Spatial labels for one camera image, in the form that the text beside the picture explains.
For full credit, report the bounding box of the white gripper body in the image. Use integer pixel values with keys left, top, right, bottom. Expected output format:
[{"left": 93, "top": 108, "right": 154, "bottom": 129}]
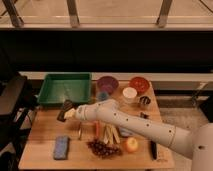
[{"left": 75, "top": 105, "right": 97, "bottom": 121}]

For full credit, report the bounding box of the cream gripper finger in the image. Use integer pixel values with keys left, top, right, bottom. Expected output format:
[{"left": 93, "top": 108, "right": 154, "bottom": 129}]
[{"left": 64, "top": 108, "right": 76, "bottom": 119}]

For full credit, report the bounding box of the black eraser block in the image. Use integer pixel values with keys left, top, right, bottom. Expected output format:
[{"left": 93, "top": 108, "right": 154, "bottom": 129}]
[{"left": 57, "top": 100, "right": 73, "bottom": 122}]

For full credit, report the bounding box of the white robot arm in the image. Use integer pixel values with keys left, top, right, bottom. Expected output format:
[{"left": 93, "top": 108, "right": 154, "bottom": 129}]
[{"left": 74, "top": 99, "right": 213, "bottom": 171}]

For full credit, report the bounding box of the purple bowl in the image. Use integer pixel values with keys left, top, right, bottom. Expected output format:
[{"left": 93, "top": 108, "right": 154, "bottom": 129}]
[{"left": 97, "top": 76, "right": 119, "bottom": 94}]

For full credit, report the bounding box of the red bowl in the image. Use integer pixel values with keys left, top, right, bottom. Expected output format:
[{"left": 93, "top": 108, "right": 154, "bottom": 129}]
[{"left": 129, "top": 77, "right": 150, "bottom": 94}]

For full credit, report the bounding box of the orange carrot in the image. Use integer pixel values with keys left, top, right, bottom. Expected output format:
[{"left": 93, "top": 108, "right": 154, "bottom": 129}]
[{"left": 94, "top": 121, "right": 100, "bottom": 139}]

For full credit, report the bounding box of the metal fork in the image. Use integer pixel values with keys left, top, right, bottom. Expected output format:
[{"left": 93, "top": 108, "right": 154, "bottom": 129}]
[{"left": 78, "top": 122, "right": 83, "bottom": 140}]

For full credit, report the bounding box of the blue cup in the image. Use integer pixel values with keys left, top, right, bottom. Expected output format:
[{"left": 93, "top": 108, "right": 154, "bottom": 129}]
[{"left": 97, "top": 91, "right": 109, "bottom": 101}]

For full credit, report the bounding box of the yellow banana bunch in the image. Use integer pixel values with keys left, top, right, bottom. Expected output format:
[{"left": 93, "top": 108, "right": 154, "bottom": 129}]
[{"left": 103, "top": 124, "right": 120, "bottom": 145}]

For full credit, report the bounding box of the green plastic tray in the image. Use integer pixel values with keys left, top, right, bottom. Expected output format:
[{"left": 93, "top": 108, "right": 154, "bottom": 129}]
[{"left": 38, "top": 73, "right": 92, "bottom": 106}]

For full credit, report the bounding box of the blue sponge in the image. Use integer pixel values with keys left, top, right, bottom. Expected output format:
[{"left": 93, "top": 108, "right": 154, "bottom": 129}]
[{"left": 53, "top": 136, "right": 69, "bottom": 160}]

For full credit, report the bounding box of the dark grape bunch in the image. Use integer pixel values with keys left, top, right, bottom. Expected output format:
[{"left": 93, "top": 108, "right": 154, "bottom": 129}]
[{"left": 87, "top": 139, "right": 122, "bottom": 158}]

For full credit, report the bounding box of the blue folded cloth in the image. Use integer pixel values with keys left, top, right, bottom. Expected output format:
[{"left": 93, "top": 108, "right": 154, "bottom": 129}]
[{"left": 118, "top": 127, "right": 133, "bottom": 137}]

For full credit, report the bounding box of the white cup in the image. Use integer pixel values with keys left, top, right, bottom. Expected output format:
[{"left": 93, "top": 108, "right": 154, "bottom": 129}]
[{"left": 122, "top": 87, "right": 137, "bottom": 104}]

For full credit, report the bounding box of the yellow red apple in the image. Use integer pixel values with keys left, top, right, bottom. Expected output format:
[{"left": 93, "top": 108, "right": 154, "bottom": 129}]
[{"left": 124, "top": 137, "right": 139, "bottom": 153}]

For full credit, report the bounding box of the small metal cup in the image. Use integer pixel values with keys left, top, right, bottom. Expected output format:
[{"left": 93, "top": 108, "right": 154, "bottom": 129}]
[{"left": 139, "top": 96, "right": 151, "bottom": 107}]

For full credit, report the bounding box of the black side stand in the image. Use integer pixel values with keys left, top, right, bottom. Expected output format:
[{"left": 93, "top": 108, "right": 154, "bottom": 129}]
[{"left": 0, "top": 76, "right": 37, "bottom": 171}]

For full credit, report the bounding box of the black handled knife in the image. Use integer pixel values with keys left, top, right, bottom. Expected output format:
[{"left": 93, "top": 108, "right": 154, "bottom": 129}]
[{"left": 150, "top": 141, "right": 157, "bottom": 160}]

